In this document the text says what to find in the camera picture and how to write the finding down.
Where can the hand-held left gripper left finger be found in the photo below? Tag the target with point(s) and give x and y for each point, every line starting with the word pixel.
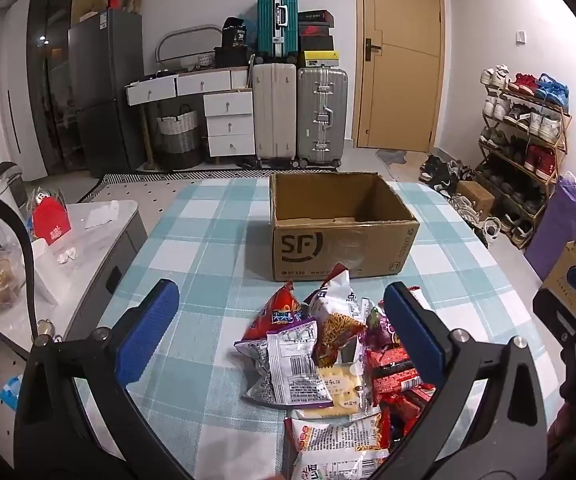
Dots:
pixel 150 325

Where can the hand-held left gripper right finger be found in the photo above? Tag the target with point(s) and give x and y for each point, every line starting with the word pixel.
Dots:
pixel 413 330

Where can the purple grape candy packet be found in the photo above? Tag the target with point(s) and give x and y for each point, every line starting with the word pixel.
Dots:
pixel 380 332

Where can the red white noodle snack packet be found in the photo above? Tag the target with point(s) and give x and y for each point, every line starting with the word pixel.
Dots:
pixel 338 325

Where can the yellow cake packet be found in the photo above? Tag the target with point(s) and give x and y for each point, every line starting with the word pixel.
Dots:
pixel 340 385

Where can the purple white snack packet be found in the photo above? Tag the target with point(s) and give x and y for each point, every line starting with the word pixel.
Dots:
pixel 293 365

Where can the red cone snack bag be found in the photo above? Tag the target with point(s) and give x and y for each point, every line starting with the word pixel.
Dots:
pixel 280 312

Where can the brown cardboard box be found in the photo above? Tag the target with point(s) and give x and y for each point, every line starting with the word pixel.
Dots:
pixel 308 250

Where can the orange white noodle snack packet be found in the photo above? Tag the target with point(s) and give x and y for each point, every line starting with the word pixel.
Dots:
pixel 333 440

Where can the large cardboard box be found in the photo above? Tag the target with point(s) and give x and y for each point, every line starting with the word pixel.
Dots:
pixel 560 270

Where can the purple bag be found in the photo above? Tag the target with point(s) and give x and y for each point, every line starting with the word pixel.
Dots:
pixel 558 230

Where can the grey marble side table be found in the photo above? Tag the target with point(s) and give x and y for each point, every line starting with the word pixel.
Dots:
pixel 102 270

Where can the red high-top sneakers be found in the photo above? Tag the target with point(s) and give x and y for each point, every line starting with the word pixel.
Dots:
pixel 540 160

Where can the wooden shoe rack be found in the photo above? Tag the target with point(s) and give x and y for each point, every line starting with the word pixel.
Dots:
pixel 560 147

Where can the small cardboard box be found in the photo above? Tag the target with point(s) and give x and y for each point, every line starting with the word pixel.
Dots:
pixel 475 196

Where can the red paper box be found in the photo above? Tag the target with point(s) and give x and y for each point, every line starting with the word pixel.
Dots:
pixel 50 222

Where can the blue white packet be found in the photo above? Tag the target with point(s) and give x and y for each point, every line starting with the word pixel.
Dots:
pixel 10 391

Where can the pile of shoes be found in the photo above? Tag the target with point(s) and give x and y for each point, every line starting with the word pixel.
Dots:
pixel 440 170

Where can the grey door mat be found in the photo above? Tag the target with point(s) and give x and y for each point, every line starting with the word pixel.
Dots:
pixel 392 157

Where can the woven laundry basket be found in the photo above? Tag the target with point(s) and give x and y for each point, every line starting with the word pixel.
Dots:
pixel 177 135

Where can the blue sneakers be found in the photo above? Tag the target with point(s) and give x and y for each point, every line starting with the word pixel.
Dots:
pixel 553 91

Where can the white drawer desk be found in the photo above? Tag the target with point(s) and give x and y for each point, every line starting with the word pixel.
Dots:
pixel 227 125

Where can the white sneakers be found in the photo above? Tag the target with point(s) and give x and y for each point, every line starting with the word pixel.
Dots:
pixel 495 76

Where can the silver suitcase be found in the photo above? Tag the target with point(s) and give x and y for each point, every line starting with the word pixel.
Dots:
pixel 318 110

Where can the grey refrigerator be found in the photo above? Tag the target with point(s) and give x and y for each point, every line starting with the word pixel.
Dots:
pixel 102 85

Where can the wooden door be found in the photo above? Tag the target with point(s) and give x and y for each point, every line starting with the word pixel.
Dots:
pixel 403 85

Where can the beige suitcase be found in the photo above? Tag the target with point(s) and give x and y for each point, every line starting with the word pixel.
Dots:
pixel 274 110

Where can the yellow shoe box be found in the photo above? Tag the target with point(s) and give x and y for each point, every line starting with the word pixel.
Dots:
pixel 318 58

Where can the black paper bag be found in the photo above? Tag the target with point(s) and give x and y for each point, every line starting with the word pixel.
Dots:
pixel 234 35

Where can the red black shoe box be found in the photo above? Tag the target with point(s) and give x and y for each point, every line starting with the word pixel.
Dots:
pixel 315 37

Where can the teal suitcase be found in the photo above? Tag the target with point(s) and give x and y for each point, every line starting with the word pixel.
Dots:
pixel 275 20

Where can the white oval frame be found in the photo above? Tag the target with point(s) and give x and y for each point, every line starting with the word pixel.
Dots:
pixel 187 30

